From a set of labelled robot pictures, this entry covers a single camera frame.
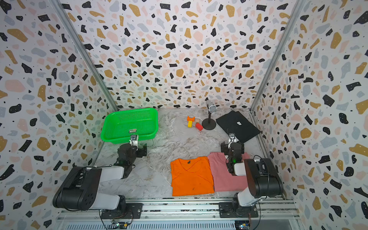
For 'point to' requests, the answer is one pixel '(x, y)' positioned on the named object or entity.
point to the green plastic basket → (118, 125)
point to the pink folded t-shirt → (224, 180)
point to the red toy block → (199, 126)
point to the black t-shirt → (234, 122)
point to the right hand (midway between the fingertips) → (233, 141)
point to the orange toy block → (189, 119)
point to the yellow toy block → (190, 123)
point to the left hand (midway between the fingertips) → (139, 143)
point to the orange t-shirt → (191, 176)
